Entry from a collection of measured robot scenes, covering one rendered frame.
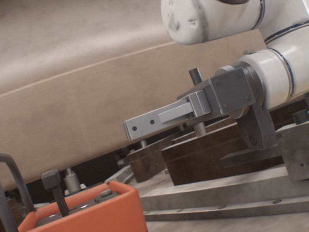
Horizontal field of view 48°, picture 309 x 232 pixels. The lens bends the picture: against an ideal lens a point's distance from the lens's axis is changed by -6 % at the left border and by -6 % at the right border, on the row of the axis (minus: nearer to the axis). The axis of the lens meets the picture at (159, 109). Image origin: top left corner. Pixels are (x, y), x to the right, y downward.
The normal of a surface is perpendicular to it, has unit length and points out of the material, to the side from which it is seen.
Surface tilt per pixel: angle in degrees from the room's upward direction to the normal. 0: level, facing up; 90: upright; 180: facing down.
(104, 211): 97
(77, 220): 97
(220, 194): 71
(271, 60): 66
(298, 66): 93
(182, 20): 99
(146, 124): 90
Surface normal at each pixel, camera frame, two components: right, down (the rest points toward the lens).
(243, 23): 0.55, 0.66
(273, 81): 0.30, 0.02
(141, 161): 0.81, -0.33
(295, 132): -0.73, 0.25
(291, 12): -0.04, -0.02
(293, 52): 0.05, -0.54
